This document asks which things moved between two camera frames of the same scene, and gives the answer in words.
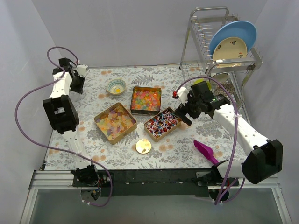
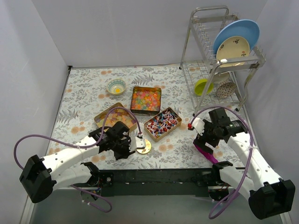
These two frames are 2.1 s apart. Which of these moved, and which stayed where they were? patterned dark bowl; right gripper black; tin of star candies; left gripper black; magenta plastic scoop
Moved: right gripper black; left gripper black
Stayed: magenta plastic scoop; patterned dark bowl; tin of star candies
